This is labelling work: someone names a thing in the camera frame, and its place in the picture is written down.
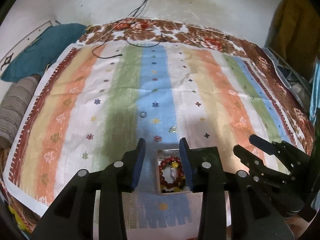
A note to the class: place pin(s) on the clear plastic storage bag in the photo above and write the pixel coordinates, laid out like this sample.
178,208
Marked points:
290,80

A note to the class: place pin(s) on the teal pillow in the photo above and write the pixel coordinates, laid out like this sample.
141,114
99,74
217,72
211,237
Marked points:
50,45

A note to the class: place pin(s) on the white bed headboard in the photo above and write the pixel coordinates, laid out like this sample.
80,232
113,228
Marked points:
22,40

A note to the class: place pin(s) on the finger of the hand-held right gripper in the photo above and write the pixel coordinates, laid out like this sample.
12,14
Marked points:
262,144
243,155

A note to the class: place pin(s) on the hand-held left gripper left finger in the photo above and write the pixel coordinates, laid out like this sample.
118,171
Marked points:
138,165

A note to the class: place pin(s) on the blue dotted hanging garment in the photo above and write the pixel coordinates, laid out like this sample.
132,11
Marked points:
315,92

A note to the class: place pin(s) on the pale green loose bead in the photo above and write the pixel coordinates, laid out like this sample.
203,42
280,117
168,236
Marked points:
172,129

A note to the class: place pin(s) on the yellow plastic object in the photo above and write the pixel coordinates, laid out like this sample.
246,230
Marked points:
17,220

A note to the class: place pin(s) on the pastel striped cloth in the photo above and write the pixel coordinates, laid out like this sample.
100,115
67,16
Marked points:
155,85

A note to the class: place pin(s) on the grey striped bolster pillow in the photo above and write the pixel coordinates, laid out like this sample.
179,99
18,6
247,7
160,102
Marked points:
15,105

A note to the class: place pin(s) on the rectangular metal tin box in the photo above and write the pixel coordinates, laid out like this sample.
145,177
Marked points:
167,152

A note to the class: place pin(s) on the mustard hanging garment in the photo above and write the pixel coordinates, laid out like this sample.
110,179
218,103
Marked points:
292,22

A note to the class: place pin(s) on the clear loose bead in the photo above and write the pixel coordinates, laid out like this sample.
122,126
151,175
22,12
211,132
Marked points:
143,115

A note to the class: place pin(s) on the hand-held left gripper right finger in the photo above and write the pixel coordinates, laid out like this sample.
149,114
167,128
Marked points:
186,165

